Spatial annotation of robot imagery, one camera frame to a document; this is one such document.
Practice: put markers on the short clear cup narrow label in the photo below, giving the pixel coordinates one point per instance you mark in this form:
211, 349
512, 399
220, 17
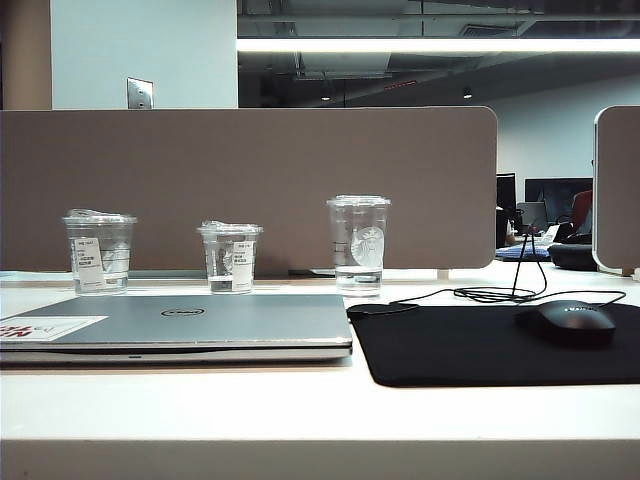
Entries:
230, 260

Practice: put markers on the tall clear plastic cup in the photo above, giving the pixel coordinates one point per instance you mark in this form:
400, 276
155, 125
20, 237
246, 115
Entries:
357, 240

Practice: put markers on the silver Dell laptop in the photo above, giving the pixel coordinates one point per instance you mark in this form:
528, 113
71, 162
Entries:
210, 332

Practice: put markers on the short clear cup wide label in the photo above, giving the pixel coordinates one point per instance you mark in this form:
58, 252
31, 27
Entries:
97, 260

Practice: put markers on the white red laptop sticker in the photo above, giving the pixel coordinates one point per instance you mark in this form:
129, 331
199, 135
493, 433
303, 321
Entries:
55, 327

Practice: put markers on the wide brown desk partition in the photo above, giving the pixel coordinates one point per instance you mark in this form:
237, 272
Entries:
250, 165

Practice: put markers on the black mouse pad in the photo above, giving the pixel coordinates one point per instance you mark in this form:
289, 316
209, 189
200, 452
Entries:
450, 345

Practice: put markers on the narrow black monitor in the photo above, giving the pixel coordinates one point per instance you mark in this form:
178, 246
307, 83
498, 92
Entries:
505, 190

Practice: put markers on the blue checked cloth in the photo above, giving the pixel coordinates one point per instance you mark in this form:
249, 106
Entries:
520, 253

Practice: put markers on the long ceiling light strip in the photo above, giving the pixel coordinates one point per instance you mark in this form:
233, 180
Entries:
425, 45

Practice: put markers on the wide black monitor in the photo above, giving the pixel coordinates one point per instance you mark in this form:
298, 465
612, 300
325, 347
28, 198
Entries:
550, 192

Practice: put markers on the black oval case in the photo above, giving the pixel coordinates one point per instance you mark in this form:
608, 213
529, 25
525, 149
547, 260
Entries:
572, 255

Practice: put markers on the black computer mouse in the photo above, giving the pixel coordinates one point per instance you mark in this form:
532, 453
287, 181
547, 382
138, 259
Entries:
565, 322

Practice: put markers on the red office chair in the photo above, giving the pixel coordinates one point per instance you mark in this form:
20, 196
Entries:
582, 210

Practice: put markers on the white partition foot bracket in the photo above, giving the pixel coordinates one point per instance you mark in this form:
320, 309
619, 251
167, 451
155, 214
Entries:
446, 274

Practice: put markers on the metal wall switch plate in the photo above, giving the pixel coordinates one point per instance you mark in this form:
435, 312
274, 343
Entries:
139, 93

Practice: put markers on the brown partition white frame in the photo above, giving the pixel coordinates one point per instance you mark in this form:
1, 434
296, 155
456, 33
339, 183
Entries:
620, 190

